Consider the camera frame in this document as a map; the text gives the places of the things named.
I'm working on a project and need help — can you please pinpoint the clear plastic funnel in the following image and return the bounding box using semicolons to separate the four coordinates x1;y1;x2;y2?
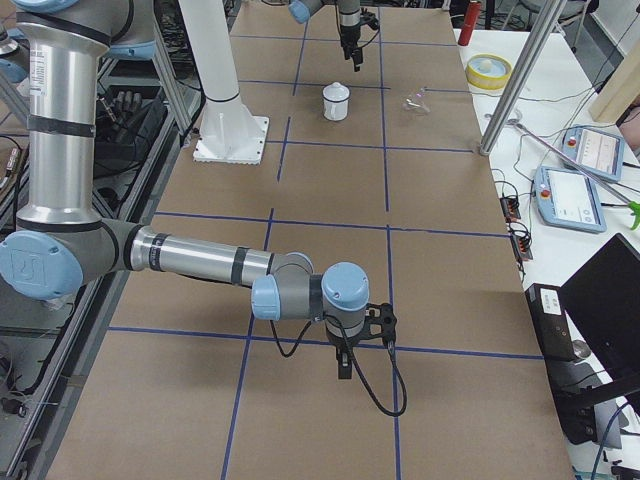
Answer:
403;87;431;115

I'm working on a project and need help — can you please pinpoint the white mug lid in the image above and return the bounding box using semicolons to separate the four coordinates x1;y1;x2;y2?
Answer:
322;82;350;103

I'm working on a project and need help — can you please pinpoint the white enamel mug blue rim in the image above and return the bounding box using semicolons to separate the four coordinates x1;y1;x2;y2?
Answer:
323;97;349;122

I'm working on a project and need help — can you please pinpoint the red cylinder bottle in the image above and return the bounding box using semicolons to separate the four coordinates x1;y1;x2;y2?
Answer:
458;0;482;46

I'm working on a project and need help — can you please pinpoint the yellow tape roll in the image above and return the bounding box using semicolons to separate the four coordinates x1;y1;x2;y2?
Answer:
465;54;513;91

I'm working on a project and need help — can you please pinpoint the black box white label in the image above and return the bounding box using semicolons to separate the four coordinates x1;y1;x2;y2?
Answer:
525;284;622;449

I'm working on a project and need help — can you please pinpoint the lower orange connector block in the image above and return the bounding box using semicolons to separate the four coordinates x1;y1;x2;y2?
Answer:
510;232;533;262

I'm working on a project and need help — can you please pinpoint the orange connector block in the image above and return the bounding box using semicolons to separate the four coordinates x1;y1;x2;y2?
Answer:
510;232;533;262
500;195;521;222

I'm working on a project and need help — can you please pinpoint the upper orange connector block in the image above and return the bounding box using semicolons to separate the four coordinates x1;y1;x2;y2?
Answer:
500;195;521;222

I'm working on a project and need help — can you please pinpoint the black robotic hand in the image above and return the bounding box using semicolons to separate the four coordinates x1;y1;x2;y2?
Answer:
96;90;145;132

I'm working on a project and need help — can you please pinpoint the near teach pendant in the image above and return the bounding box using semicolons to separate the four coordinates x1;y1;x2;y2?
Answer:
534;166;607;233

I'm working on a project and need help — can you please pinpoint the teach pendant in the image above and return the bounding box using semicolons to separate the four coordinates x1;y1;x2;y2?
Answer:
561;125;626;182
534;166;607;233

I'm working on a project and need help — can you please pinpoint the black laptop monitor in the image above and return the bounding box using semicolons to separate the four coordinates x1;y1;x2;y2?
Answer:
560;233;639;379

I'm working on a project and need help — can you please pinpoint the far teach pendant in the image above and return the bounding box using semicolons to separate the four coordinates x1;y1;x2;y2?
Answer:
561;125;626;182

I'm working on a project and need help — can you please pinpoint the wooden board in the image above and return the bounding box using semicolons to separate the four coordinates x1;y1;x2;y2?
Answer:
589;42;640;123

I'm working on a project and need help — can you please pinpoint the metal grabber stick green tip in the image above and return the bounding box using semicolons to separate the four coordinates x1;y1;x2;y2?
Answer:
506;116;639;234

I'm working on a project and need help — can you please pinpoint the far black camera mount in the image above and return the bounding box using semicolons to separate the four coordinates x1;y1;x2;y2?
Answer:
360;8;380;31

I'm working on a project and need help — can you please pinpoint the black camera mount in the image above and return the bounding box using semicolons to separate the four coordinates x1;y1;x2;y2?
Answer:
360;8;380;31
361;303;397;348

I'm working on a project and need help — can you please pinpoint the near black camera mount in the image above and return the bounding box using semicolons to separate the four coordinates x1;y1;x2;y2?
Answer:
361;303;397;348

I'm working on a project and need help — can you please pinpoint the white pedestal column base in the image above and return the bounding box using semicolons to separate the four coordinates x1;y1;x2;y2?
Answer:
179;0;269;165

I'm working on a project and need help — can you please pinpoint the aluminium frame post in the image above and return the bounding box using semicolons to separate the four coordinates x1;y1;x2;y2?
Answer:
479;0;567;156

